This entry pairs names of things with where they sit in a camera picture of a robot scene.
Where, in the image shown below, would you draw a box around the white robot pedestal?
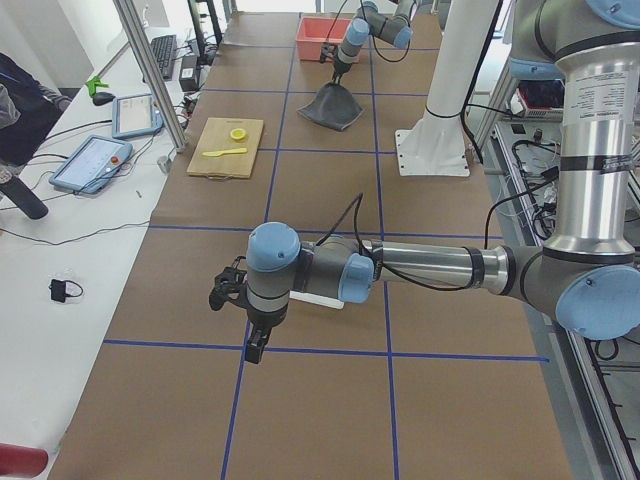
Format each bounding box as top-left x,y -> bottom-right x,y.
396,0 -> 502,177

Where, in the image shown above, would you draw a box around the far teach pendant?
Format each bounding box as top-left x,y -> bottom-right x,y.
112,94 -> 164,140

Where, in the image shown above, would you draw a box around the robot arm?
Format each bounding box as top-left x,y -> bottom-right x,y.
331,1 -> 422,84
241,1 -> 639,363

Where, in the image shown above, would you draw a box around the black water bottle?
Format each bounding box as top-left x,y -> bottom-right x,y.
0,167 -> 49,220

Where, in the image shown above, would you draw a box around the black power adapter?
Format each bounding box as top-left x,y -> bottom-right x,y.
179,54 -> 201,92

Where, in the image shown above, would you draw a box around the black keyboard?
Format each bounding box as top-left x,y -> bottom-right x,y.
150,35 -> 177,80

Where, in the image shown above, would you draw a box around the seated person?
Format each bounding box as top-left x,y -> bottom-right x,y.
1,53 -> 72,166

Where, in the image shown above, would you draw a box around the yellow lemon slices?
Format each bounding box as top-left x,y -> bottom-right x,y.
229,128 -> 248,142

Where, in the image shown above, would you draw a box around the near teach pendant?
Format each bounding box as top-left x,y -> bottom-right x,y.
49,135 -> 133,195

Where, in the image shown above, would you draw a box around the aluminium frame post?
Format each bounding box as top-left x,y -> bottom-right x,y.
113,0 -> 187,153

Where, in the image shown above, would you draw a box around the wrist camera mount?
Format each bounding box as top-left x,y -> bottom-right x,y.
208,256 -> 248,311
319,42 -> 338,63

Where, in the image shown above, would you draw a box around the teach pendant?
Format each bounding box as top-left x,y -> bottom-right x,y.
49,135 -> 133,195
112,94 -> 164,140

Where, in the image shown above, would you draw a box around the pink plastic bin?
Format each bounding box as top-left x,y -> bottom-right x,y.
295,16 -> 350,62

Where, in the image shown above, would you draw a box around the small black device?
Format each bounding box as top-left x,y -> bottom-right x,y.
49,279 -> 84,303

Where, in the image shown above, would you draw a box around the bamboo cutting board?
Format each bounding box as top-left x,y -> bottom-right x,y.
187,117 -> 264,179

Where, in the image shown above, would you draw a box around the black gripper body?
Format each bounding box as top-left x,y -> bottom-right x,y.
332,56 -> 352,79
247,305 -> 288,336

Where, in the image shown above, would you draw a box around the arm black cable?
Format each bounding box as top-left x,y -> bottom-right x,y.
319,0 -> 414,64
317,191 -> 561,292

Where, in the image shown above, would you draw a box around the green clamp tool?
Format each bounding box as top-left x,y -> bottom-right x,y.
85,76 -> 109,97

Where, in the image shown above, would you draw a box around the red fire extinguisher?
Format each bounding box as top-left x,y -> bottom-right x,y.
0,443 -> 49,479

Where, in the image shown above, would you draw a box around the grey and pink cloth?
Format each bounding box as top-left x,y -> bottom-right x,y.
297,82 -> 363,132

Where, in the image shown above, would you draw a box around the yellow plastic knife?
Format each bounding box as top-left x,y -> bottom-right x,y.
201,147 -> 248,158

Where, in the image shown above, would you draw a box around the white rectangular tray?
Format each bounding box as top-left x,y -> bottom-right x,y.
289,291 -> 344,310

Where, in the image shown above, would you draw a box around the black computer mouse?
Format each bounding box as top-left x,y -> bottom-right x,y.
92,92 -> 115,106

